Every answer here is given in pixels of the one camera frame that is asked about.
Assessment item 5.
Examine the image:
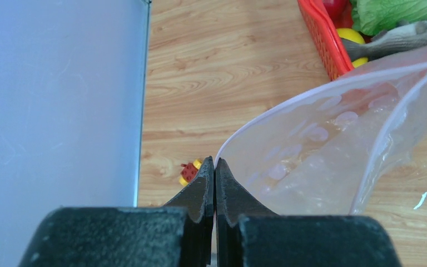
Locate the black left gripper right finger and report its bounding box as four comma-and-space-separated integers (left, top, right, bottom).
215, 159, 401, 266

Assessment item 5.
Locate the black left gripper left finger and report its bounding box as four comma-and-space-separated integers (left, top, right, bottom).
20, 157, 214, 266

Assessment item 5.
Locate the clear zip top bag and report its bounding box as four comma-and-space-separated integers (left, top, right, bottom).
215, 46, 427, 215

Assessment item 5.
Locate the green white napa cabbage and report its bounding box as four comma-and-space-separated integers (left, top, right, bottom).
350, 0, 427, 36

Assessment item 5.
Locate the red yellow toy block left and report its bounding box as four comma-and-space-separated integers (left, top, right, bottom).
179, 159, 202, 186

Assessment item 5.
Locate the red plastic shopping basket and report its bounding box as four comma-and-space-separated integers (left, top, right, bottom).
297, 0, 354, 81

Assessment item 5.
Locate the yellow lemon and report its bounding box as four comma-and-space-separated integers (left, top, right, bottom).
336, 28, 369, 68

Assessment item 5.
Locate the red apple left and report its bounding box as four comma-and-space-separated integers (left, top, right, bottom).
322, 0, 349, 20

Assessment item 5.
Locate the grey toy fish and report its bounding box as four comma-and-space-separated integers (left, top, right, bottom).
354, 20, 427, 60

